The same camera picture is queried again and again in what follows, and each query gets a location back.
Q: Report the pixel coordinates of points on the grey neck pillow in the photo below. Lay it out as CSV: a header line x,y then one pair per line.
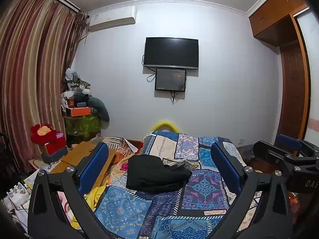
x,y
100,110

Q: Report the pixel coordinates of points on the orange box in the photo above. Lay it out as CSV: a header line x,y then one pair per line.
x,y
80,111

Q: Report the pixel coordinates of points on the yellow pillow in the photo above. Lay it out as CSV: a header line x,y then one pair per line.
x,y
165,125

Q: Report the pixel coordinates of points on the red plush toy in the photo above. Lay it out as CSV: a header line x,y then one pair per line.
x,y
44,135

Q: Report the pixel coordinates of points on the black wall television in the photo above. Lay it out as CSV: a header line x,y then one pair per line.
x,y
182,53

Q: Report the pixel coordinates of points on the striped red curtain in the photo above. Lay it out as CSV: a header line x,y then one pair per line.
x,y
39,39

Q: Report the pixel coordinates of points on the small wall monitor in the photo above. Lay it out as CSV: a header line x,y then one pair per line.
x,y
171,80

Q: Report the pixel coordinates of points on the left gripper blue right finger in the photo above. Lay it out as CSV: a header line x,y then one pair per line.
x,y
239,181

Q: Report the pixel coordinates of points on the white air conditioner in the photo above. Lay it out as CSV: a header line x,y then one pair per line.
x,y
109,18

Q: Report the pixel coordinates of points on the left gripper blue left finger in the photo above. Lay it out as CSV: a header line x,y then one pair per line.
x,y
76,181

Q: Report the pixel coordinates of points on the green patterned box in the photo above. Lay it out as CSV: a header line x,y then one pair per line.
x,y
82,128

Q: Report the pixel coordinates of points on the black zip hoodie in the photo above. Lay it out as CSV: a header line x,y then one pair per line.
x,y
147,173

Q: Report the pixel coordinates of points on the clutter pile on box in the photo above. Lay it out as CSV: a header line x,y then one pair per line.
x,y
75,91

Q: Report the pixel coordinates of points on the wooden wardrobe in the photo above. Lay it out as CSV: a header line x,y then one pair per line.
x,y
274,22

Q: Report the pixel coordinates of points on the blue patchwork bedspread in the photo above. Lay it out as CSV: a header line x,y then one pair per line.
x,y
192,211

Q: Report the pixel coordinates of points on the wall power outlet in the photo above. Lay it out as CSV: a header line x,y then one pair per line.
x,y
240,141

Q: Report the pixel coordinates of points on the yellow cloth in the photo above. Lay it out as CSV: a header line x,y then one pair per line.
x,y
92,200

